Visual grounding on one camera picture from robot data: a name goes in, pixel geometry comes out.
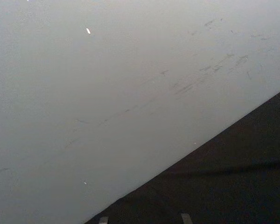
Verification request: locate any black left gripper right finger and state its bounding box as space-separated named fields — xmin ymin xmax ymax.
xmin=180 ymin=213 xmax=192 ymax=224

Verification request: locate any black table cloth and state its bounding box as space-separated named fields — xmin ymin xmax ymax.
xmin=85 ymin=85 xmax=280 ymax=224

